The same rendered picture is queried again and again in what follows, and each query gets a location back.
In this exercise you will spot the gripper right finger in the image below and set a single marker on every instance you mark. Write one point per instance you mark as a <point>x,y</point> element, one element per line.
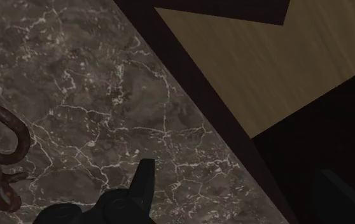
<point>338,201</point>

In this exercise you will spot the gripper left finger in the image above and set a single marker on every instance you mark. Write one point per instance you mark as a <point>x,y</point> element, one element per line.
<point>140,189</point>

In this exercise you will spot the brown coiled snake figure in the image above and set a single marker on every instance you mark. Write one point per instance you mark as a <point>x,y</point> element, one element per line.
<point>21,136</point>

